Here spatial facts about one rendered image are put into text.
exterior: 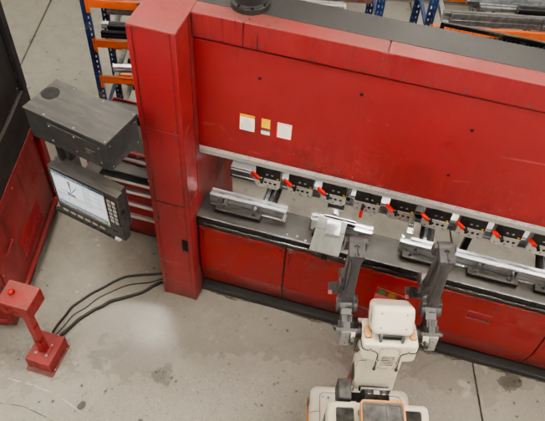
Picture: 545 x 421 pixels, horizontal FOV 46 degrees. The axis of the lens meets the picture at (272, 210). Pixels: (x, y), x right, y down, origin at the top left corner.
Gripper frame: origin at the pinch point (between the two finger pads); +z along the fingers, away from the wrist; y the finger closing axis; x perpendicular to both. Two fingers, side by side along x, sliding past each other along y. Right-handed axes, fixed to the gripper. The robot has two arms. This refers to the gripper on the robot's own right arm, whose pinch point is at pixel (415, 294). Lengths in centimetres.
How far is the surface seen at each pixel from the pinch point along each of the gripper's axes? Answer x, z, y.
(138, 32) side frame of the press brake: -104, -89, 152
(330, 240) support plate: -30, 15, 47
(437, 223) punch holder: -40.6, -5.7, -11.2
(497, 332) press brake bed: 15, 52, -66
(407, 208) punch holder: -47.6, -8.9, 6.9
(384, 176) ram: -61, -25, 24
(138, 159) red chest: -83, 45, 174
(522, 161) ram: -62, -62, -38
